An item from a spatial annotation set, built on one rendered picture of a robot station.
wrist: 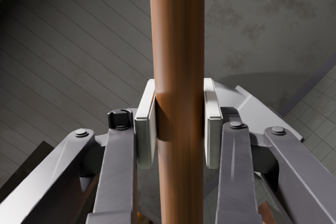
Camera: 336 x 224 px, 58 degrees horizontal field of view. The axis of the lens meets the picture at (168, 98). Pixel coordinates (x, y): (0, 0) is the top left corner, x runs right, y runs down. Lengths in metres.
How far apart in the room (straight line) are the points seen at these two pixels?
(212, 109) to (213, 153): 0.02
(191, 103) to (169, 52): 0.03
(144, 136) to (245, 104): 3.01
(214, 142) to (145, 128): 0.04
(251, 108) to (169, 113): 3.02
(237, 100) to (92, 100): 1.78
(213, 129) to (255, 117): 3.08
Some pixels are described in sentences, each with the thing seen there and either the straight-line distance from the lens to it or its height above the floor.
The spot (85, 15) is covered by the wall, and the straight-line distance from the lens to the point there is 3.73.
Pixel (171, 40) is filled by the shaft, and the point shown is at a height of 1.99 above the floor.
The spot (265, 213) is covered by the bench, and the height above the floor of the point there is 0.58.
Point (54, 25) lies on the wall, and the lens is 3.85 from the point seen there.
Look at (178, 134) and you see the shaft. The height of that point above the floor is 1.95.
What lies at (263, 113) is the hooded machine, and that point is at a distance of 3.25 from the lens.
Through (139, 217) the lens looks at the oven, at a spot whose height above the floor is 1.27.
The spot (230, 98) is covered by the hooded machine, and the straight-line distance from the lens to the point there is 3.14.
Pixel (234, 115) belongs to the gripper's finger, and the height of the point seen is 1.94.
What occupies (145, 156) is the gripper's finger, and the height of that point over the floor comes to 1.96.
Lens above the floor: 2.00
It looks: 11 degrees down
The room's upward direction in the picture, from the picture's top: 52 degrees counter-clockwise
